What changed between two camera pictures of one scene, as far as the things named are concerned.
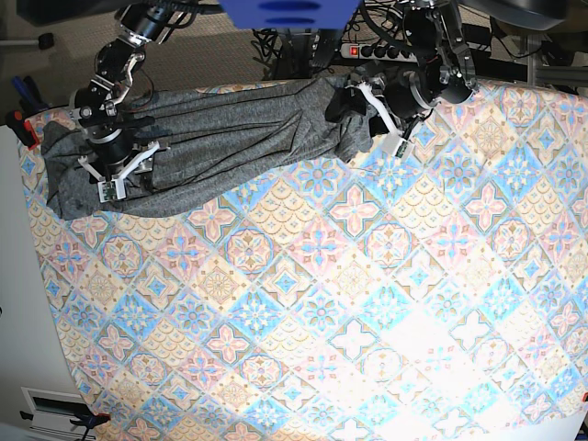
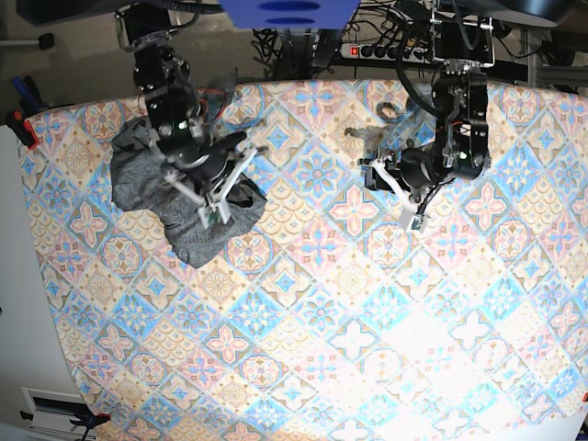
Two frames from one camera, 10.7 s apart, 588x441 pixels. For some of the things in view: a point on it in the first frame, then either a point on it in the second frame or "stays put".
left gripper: (110, 145) to (203, 162)
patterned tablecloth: (441, 295) stays put
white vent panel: (52, 412) stays put
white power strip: (381, 52) stays put
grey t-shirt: (218, 140) to (143, 178)
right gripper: (407, 92) to (418, 171)
